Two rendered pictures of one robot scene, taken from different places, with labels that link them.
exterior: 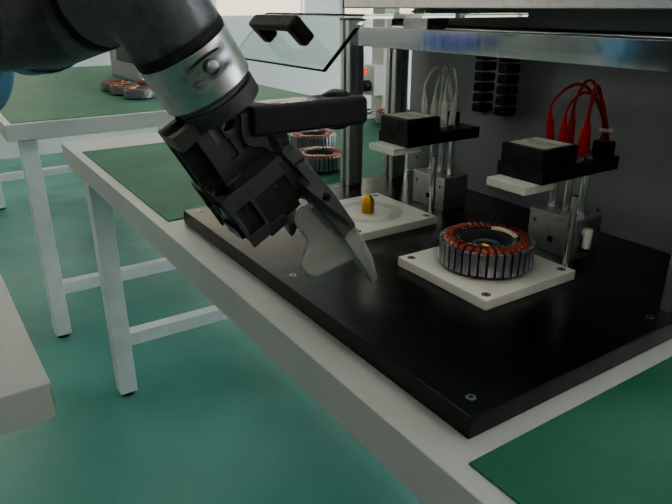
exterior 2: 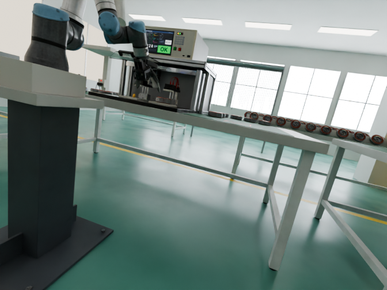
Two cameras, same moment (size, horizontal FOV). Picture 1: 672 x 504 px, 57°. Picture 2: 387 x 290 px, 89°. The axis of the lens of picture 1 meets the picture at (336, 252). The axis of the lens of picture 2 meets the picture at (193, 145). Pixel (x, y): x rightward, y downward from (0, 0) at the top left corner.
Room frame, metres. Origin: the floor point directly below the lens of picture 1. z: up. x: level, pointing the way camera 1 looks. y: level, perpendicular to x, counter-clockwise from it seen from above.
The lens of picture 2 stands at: (-0.54, 0.55, 0.81)
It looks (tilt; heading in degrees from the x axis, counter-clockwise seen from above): 11 degrees down; 319
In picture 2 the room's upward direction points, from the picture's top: 11 degrees clockwise
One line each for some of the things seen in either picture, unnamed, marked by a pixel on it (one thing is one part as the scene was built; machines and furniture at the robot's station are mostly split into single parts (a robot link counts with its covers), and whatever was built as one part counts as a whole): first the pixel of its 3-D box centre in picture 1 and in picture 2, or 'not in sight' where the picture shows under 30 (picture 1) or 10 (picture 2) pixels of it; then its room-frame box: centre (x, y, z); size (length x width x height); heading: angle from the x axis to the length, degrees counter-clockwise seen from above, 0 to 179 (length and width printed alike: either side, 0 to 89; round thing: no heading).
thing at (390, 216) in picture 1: (367, 215); (133, 98); (0.89, -0.05, 0.78); 0.15 x 0.15 x 0.01; 33
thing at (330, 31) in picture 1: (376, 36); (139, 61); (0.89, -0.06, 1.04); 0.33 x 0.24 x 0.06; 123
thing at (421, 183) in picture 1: (439, 187); (144, 96); (0.97, -0.17, 0.80); 0.07 x 0.05 x 0.06; 33
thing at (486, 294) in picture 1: (484, 267); (163, 103); (0.69, -0.18, 0.78); 0.15 x 0.15 x 0.01; 33
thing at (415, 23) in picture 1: (425, 23); not in sight; (1.06, -0.15, 1.05); 0.06 x 0.04 x 0.04; 33
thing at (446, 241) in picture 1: (485, 248); (163, 100); (0.69, -0.18, 0.80); 0.11 x 0.11 x 0.04
